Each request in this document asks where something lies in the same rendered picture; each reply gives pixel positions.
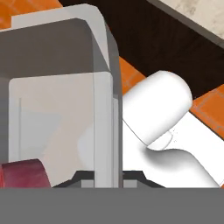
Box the white rounded object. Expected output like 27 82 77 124
122 69 224 189

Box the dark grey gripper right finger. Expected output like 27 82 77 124
122 171 165 189

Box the clear plastic meat container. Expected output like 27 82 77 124
0 3 123 189

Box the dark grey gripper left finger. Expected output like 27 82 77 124
53 171 95 189

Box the dark red steak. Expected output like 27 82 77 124
0 158 53 189

